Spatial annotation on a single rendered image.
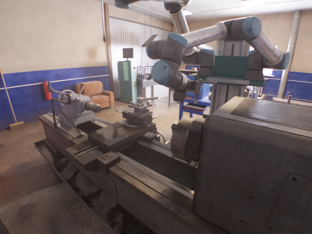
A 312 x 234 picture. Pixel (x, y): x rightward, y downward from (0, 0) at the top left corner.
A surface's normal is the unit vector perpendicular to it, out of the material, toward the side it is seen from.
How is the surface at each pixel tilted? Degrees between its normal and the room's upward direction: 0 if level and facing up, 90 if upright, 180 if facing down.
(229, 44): 90
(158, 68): 73
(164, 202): 0
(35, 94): 90
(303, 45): 90
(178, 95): 68
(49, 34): 90
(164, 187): 0
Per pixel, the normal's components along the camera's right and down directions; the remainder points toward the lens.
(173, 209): 0.00, -0.94
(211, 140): -0.62, 0.27
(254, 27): 0.43, 0.28
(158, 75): -0.69, -0.04
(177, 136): -0.55, -0.17
